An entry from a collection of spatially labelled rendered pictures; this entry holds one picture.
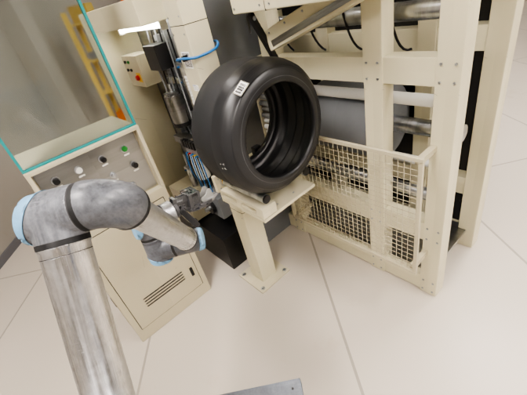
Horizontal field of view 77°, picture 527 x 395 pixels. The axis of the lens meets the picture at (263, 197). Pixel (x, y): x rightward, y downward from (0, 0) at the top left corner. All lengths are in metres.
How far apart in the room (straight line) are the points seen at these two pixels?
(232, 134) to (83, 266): 0.72
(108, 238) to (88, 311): 1.12
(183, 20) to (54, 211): 1.06
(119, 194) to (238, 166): 0.64
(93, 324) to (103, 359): 0.08
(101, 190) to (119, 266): 1.27
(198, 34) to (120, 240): 1.14
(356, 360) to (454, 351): 0.49
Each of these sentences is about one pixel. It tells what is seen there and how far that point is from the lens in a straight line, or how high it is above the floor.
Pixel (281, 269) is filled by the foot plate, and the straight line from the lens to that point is 2.43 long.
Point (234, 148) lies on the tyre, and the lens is 1.30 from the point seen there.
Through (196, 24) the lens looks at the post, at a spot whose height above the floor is 1.64.
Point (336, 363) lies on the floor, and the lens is 2.00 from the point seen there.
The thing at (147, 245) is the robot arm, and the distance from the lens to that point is 1.34.
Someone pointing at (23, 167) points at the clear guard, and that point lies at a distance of 1.79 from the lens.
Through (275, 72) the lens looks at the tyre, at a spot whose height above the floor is 1.43.
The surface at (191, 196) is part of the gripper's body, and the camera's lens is 1.36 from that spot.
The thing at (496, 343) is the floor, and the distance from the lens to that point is 2.17.
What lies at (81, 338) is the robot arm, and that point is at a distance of 0.88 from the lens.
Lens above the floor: 1.76
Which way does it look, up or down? 33 degrees down
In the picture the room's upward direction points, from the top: 14 degrees counter-clockwise
